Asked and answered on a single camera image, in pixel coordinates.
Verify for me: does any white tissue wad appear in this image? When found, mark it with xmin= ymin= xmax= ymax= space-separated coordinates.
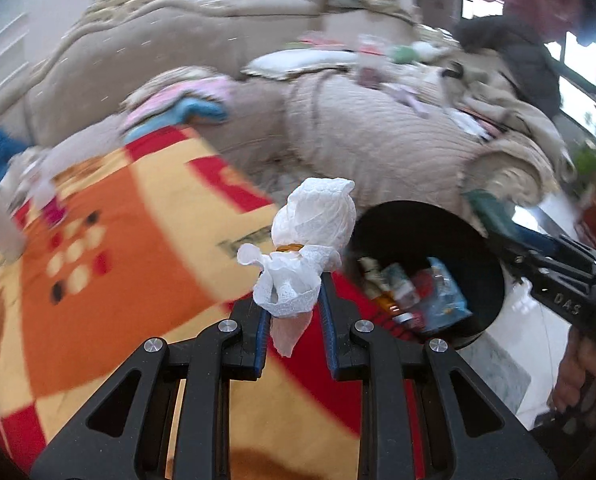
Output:
xmin=237 ymin=178 xmax=356 ymax=358

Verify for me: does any black round trash bin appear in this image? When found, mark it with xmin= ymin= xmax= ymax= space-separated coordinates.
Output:
xmin=345 ymin=200 xmax=506 ymax=349

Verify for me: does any person right hand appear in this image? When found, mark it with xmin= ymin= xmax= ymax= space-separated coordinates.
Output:
xmin=548 ymin=326 xmax=596 ymax=428

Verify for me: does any orange red patterned blanket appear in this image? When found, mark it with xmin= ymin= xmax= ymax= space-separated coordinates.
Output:
xmin=0 ymin=124 xmax=424 ymax=480

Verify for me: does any dark jacket on sofa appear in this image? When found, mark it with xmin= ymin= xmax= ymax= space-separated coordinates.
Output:
xmin=453 ymin=15 xmax=561 ymax=119

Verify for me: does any white pill bottle pink label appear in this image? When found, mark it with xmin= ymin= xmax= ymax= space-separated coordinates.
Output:
xmin=24 ymin=162 xmax=67 ymax=228

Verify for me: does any beige quilted sofa cover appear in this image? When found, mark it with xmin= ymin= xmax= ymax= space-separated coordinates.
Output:
xmin=227 ymin=66 xmax=561 ymax=221

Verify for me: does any beige tufted sofa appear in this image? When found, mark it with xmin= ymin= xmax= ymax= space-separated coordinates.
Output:
xmin=0 ymin=0 xmax=324 ymax=162

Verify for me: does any pink blue folded blanket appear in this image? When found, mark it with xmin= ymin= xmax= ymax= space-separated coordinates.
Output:
xmin=118 ymin=66 xmax=235 ymax=143

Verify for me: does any white pillow with trim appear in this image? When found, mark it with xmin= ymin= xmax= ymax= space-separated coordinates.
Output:
xmin=240 ymin=49 xmax=357 ymax=81

